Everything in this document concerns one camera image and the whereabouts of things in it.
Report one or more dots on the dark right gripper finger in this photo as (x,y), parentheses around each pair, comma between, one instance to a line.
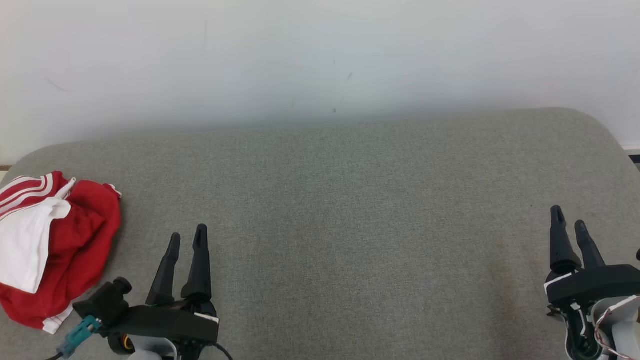
(561,250)
(589,252)

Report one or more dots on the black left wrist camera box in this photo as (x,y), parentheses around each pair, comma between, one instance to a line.
(102,302)

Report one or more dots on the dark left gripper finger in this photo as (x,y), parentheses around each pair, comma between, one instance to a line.
(165,275)
(200,270)

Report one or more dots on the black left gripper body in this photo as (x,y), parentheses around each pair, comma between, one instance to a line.
(170,322)

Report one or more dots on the red and white long trousers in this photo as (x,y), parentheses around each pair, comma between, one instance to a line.
(25,245)

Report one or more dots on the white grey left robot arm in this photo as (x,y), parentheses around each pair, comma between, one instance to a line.
(150,354)

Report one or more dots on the red shorts with white hems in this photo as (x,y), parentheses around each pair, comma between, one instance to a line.
(85,235)

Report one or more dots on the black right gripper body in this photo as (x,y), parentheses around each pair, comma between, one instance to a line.
(595,285)

